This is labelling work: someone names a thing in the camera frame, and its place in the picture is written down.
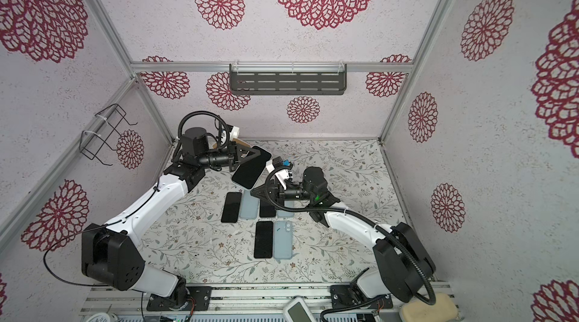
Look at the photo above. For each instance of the light blue phone case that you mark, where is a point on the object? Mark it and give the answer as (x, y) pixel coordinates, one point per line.
(283, 240)
(284, 214)
(249, 208)

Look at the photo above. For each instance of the black phone with screen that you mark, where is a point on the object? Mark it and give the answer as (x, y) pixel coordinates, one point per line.
(264, 236)

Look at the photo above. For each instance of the metal base rail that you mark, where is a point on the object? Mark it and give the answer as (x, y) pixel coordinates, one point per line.
(219, 299)

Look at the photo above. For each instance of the beige sponge block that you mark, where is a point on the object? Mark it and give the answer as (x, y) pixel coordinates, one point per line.
(443, 310)

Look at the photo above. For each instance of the grey wall shelf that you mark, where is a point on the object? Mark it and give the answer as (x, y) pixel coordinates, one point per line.
(288, 81)

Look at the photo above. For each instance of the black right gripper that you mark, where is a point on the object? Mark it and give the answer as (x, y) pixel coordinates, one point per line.
(272, 191)

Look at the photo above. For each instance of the white device at bottom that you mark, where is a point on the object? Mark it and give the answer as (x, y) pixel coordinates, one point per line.
(297, 311)

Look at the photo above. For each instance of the black wire rack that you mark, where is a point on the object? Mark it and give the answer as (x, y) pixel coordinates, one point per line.
(92, 142)

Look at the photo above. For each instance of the white tissue box wooden lid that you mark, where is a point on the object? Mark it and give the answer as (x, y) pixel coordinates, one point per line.
(242, 143)

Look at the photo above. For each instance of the white round clock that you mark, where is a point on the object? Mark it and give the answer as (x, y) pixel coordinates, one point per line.
(103, 317)

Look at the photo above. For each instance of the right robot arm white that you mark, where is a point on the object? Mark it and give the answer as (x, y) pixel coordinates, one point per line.
(403, 268)

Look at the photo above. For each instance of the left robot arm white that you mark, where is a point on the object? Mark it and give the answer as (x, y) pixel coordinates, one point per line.
(109, 253)

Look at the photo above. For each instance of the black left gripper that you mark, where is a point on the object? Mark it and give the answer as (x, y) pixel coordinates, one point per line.
(237, 152)

